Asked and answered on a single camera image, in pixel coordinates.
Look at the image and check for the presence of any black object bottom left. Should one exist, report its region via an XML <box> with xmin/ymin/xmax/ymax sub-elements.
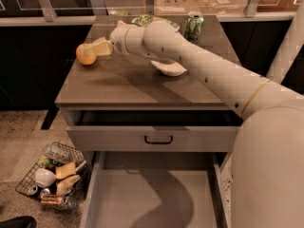
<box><xmin>0</xmin><ymin>216</ymin><xmax>37</xmax><ymax>228</ymax></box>

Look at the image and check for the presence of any white paper bowl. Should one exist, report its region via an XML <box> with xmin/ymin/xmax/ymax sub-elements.
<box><xmin>152</xmin><ymin>61</ymin><xmax>187</xmax><ymax>77</ymax></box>

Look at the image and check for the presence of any brown can in basket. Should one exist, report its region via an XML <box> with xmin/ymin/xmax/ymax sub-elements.
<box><xmin>41</xmin><ymin>194</ymin><xmax>64</xmax><ymax>208</ymax></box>

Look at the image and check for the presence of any grey drawer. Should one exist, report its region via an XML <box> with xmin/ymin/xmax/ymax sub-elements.
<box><xmin>80</xmin><ymin>152</ymin><xmax>232</xmax><ymax>228</ymax></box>
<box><xmin>64</xmin><ymin>109</ymin><xmax>242</xmax><ymax>152</ymax></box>

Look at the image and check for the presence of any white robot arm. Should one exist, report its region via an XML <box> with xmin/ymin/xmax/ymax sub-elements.
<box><xmin>108</xmin><ymin>21</ymin><xmax>304</xmax><ymax>228</ymax></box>

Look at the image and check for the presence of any grey middle drawer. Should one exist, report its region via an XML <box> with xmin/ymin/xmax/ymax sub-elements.
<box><xmin>80</xmin><ymin>152</ymin><xmax>232</xmax><ymax>228</ymax></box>

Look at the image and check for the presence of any black top drawer handle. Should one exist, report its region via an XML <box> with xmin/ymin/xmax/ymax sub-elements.
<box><xmin>143</xmin><ymin>136</ymin><xmax>173</xmax><ymax>145</ymax></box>

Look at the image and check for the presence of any white bowl in basket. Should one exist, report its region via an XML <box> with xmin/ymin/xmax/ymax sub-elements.
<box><xmin>34</xmin><ymin>168</ymin><xmax>56</xmax><ymax>188</ymax></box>

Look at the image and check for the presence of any grey top drawer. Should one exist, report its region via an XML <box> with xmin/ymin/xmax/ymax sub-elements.
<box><xmin>64</xmin><ymin>109</ymin><xmax>242</xmax><ymax>152</ymax></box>

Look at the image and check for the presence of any green chip bag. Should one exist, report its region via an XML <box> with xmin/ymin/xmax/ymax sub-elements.
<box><xmin>131</xmin><ymin>14</ymin><xmax>180</xmax><ymax>29</ymax></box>

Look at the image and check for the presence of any yellow sponge in basket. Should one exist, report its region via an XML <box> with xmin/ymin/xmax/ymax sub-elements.
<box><xmin>55</xmin><ymin>162</ymin><xmax>76</xmax><ymax>180</ymax></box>

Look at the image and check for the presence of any grey drawer cabinet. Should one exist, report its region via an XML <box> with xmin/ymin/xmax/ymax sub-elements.
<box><xmin>54</xmin><ymin>14</ymin><xmax>245</xmax><ymax>228</ymax></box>

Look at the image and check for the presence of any orange fruit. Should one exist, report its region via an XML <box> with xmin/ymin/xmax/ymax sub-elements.
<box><xmin>76</xmin><ymin>44</ymin><xmax>97</xmax><ymax>66</ymax></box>

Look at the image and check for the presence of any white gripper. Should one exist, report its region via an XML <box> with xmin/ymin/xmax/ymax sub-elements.
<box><xmin>84</xmin><ymin>20</ymin><xmax>130</xmax><ymax>56</ymax></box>

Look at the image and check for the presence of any clear plastic bottle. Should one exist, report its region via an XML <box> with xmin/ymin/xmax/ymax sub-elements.
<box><xmin>43</xmin><ymin>143</ymin><xmax>71</xmax><ymax>164</ymax></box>

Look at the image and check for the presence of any black wire basket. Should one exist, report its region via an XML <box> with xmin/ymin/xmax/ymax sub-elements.
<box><xmin>15</xmin><ymin>142</ymin><xmax>91</xmax><ymax>210</ymax></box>

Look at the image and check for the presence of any green soda can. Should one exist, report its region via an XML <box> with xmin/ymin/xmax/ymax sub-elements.
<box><xmin>184</xmin><ymin>12</ymin><xmax>204</xmax><ymax>45</ymax></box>

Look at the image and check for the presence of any cardboard box left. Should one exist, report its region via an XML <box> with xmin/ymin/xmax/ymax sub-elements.
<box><xmin>154</xmin><ymin>0</ymin><xmax>200</xmax><ymax>15</ymax></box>

